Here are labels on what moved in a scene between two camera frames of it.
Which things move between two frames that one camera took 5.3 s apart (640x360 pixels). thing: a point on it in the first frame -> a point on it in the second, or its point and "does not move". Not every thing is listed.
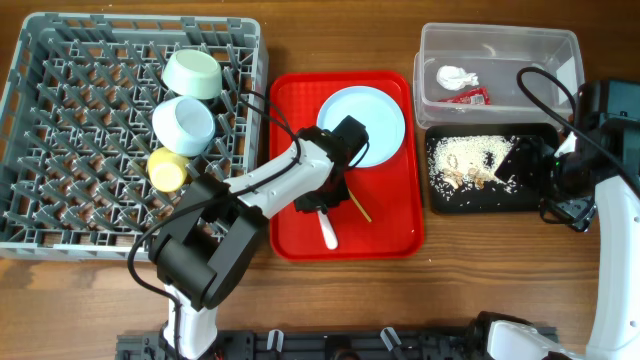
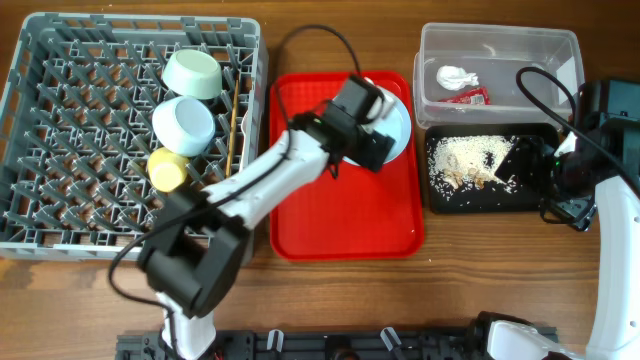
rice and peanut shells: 461,163 does not move
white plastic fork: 328,230 -> 243,126
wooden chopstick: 365,214 -> 233,131
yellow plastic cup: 166,171 does not move
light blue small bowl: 192,73 does not move
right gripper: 540,156 does not move
